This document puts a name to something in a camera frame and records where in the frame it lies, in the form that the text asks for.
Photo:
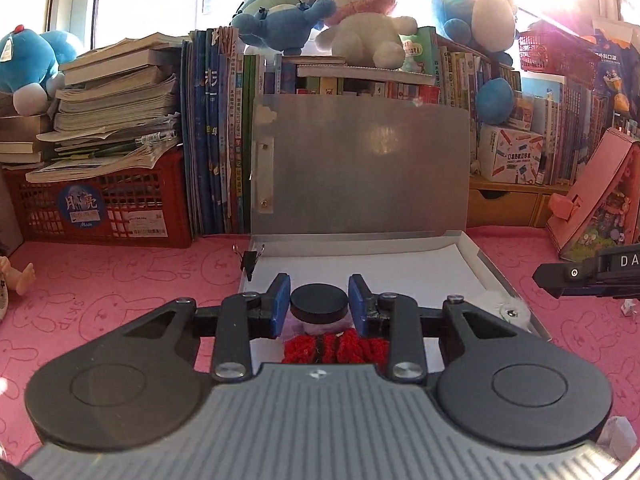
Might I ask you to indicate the pink rabbit-print mat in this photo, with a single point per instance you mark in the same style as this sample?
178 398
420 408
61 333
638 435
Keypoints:
125 280

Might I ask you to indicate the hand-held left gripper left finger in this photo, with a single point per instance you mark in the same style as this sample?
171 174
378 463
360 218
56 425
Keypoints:
280 310

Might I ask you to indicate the small red mesh basket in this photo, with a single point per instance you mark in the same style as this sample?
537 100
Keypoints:
560 55

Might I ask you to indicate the blue cat plush toy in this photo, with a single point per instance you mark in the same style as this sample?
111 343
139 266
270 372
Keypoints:
25 65

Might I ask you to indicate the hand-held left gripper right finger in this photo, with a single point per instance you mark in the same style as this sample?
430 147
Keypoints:
357 310

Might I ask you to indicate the wooden drawer organizer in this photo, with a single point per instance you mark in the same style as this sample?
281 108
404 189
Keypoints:
505 205

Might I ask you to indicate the black binder clip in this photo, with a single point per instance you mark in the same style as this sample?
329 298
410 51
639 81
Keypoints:
249 260

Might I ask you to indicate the dark blue printed box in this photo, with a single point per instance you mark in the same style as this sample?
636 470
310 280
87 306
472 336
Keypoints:
617 75

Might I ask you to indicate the purple plush toy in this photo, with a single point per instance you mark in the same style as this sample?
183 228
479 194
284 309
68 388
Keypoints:
325 329

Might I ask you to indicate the row of colourful books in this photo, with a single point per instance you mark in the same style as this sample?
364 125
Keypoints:
350 85

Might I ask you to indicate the red knitted item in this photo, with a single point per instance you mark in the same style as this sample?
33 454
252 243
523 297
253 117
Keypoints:
350 349

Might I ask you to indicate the white cardboard box grey lid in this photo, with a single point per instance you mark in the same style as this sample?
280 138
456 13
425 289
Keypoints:
360 160

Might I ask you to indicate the black round tin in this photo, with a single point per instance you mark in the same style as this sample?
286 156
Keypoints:
319 302

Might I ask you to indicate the white printed carton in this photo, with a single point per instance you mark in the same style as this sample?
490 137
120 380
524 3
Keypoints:
510 155

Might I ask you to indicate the red plastic basket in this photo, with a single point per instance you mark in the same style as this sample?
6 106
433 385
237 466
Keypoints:
125 200

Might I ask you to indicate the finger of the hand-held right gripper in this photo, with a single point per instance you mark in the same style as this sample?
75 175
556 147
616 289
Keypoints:
560 276

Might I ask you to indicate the large blue white plush toy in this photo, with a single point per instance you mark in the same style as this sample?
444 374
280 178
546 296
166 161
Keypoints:
475 10

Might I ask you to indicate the cream lion plush toy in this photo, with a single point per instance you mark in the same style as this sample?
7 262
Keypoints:
360 15

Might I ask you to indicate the white fluffy plush toy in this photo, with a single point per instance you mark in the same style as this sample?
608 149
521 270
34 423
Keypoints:
500 307

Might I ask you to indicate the pink triangular toy case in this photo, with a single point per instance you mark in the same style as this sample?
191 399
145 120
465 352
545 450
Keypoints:
600 200

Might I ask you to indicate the blue plush ball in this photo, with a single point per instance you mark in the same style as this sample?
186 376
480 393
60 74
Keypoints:
494 102

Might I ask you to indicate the white paper figure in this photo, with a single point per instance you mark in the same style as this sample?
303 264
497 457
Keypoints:
617 437

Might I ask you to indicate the small folded white paper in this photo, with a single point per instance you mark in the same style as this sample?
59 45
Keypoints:
628 307

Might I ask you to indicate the brown-haired doll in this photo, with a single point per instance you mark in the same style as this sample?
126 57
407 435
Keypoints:
17 280

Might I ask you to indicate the stack of books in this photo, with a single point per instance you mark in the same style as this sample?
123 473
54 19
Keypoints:
110 105

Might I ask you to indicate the row of blue thin books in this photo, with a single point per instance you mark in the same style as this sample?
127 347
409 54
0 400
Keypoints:
215 135

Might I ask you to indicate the window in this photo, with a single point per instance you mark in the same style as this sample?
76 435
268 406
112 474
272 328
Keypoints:
150 5

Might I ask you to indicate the blue hippo plush toy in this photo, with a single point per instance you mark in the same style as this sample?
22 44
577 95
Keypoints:
280 22

